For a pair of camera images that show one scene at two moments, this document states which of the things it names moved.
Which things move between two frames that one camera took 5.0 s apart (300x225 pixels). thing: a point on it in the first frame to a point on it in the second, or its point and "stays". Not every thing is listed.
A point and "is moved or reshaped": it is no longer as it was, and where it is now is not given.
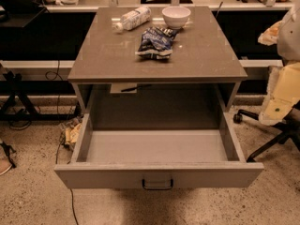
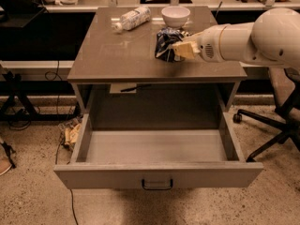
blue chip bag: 157,43 is moved or reshaped
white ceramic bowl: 176,17 stays
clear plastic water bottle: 132,19 stays
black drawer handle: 157,187 stays
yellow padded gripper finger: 270,36 to 207,45
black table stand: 14,85 stays
